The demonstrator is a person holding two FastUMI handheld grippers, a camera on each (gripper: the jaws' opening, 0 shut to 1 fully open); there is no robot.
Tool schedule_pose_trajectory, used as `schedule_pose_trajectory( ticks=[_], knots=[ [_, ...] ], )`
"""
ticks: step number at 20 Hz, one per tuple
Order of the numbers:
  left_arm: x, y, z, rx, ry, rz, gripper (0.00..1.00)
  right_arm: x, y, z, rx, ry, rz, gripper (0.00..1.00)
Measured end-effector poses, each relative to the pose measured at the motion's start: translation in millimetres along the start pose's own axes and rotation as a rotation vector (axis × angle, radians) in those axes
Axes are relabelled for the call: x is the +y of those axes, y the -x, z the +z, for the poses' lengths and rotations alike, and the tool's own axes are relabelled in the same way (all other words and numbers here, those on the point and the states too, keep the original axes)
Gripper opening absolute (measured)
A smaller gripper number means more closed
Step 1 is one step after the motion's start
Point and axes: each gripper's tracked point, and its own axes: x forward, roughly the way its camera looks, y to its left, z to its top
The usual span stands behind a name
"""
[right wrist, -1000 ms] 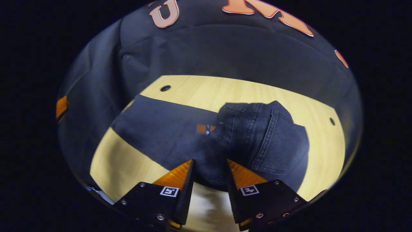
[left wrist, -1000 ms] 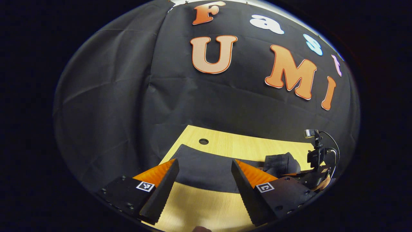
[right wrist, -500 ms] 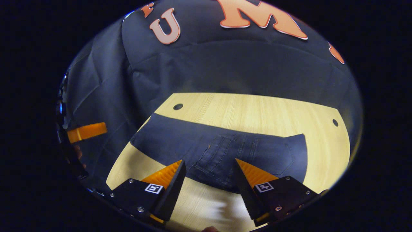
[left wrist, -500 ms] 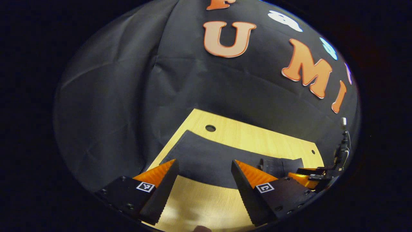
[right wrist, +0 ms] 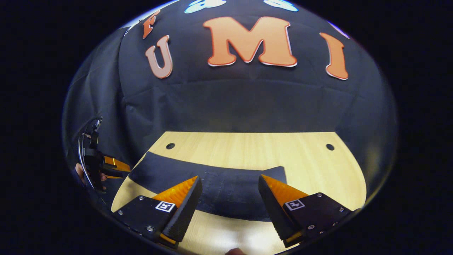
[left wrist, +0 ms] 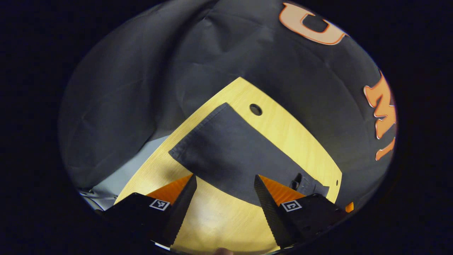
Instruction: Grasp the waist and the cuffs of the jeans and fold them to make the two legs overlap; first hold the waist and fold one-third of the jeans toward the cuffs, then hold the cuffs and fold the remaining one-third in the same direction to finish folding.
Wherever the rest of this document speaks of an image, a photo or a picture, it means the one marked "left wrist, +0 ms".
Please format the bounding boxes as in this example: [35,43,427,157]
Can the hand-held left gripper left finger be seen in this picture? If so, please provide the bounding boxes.
[102,174,197,248]

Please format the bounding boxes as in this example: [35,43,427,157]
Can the white cord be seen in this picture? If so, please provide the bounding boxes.
[79,189,118,210]

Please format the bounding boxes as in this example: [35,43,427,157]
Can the dark grey jeans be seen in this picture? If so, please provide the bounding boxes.
[169,103,330,208]

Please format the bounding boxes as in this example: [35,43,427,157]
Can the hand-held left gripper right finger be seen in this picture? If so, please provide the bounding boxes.
[254,174,350,249]

